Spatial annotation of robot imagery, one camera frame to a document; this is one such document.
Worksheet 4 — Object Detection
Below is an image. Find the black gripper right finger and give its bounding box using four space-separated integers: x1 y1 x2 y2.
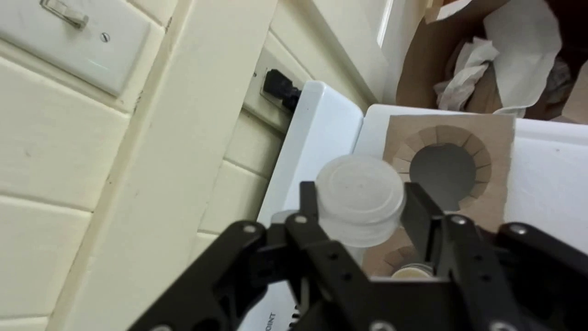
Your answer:
402 179 588 331

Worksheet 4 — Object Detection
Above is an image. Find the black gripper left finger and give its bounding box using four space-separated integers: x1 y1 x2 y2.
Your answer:
126 179 376 331

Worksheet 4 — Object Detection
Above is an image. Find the clear plastic lid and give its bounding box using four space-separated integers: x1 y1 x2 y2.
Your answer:
312 152 407 249

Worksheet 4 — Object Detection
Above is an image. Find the small glass bottle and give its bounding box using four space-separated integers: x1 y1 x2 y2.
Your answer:
389 260 437 281

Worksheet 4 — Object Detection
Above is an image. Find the brown cardboard holder box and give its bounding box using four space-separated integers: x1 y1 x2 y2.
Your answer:
360 113 518 281

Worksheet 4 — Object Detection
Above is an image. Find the white gas stove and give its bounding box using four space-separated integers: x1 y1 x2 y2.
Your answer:
235 80 365 331

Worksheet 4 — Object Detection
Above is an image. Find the black power plug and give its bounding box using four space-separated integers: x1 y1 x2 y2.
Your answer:
260 67 303 113

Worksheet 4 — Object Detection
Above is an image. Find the brown paper bag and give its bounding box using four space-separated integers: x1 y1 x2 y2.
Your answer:
393 0 588 124

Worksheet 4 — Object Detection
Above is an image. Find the cream wall outlet plate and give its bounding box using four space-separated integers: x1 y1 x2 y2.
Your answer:
240 47 314 133

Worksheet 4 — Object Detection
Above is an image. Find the cream light switch plate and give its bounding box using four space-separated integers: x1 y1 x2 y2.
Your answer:
0 0 152 98

